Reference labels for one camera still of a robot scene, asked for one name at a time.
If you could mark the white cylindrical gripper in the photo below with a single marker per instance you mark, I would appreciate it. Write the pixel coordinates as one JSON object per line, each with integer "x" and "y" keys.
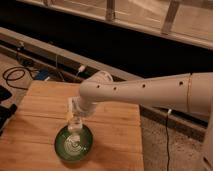
{"x": 79, "y": 107}

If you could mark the small white bottle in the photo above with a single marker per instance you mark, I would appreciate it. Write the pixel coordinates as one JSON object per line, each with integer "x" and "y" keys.
{"x": 74, "y": 131}

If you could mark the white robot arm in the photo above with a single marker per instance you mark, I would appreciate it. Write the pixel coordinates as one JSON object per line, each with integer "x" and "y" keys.
{"x": 188, "y": 93}

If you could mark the green ceramic bowl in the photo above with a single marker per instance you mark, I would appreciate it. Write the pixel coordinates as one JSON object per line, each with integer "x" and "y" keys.
{"x": 73, "y": 147}

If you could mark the blue object on floor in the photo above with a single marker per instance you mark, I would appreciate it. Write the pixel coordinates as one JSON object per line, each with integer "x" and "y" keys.
{"x": 41, "y": 75}

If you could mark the white plug with cable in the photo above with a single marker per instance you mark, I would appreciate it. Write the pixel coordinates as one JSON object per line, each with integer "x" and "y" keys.
{"x": 80, "y": 70}

